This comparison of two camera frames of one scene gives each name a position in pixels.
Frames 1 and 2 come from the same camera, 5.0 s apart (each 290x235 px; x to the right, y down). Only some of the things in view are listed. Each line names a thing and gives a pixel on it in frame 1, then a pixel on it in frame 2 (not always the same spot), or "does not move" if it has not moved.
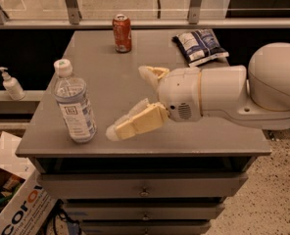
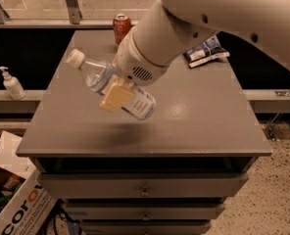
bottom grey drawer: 148,227 does not move
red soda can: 122,33 does not move
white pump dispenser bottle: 12,85 does not move
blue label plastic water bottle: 71,94 to 98,75
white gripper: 179,92 to 134,64
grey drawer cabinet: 109,153 does not move
